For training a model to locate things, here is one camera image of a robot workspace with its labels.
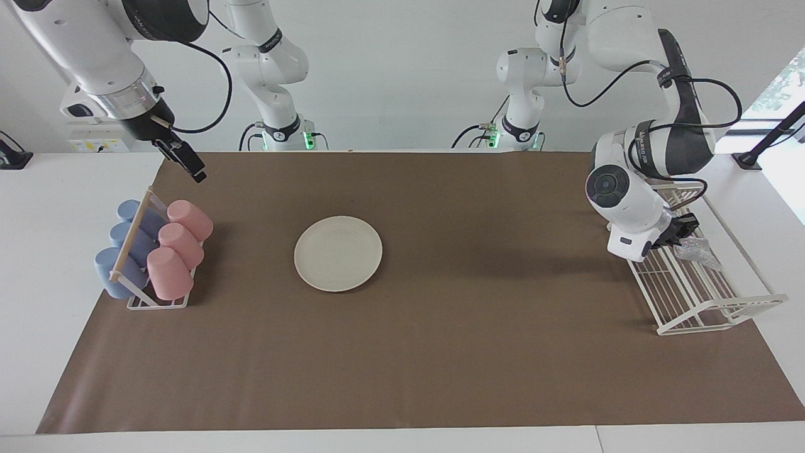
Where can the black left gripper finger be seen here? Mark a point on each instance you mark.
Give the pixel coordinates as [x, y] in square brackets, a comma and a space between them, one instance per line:
[683, 240]
[692, 223]

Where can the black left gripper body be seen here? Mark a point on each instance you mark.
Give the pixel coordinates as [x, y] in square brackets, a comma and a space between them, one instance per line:
[671, 229]

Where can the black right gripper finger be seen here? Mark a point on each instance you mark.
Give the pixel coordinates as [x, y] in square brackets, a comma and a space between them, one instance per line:
[195, 168]

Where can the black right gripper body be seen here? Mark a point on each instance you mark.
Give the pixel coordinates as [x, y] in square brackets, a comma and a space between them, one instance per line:
[148, 123]

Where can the cream round plate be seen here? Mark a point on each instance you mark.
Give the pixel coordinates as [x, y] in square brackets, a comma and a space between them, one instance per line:
[338, 253]

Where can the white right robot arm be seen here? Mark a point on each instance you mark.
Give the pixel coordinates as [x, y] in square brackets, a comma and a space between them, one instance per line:
[88, 50]

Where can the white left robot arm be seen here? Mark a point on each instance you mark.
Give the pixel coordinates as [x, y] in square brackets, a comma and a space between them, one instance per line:
[629, 195]

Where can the pink plastic cup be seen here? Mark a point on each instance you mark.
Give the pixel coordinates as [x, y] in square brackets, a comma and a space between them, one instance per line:
[182, 245]
[192, 219]
[170, 274]

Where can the blue plastic cup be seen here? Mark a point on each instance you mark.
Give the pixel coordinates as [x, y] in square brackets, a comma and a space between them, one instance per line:
[110, 270]
[151, 220]
[141, 245]

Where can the white cup rack wooden bar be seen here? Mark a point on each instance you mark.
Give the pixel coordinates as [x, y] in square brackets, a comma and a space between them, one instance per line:
[133, 236]

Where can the bright window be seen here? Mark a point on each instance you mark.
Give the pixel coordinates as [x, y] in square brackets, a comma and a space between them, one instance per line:
[786, 82]

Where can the brown table mat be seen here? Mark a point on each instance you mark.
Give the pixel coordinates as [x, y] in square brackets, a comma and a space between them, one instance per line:
[440, 352]

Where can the white wall power outlet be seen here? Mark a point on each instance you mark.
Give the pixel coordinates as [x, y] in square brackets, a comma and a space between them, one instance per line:
[88, 143]

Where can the black clamp mount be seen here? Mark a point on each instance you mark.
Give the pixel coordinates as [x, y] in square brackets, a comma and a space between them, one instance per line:
[12, 157]

